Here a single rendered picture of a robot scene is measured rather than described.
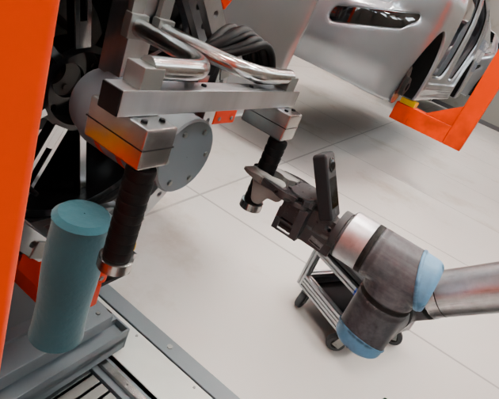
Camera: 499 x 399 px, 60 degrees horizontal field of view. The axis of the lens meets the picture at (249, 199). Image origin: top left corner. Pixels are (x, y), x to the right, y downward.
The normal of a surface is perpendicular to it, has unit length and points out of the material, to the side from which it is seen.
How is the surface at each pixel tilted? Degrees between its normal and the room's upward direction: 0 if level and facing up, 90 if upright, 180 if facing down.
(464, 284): 70
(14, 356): 0
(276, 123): 90
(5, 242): 90
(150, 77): 90
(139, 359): 0
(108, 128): 90
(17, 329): 0
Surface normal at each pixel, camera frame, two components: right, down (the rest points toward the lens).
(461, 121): -0.51, 0.21
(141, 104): 0.78, 0.51
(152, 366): 0.35, -0.84
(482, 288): -0.71, -0.12
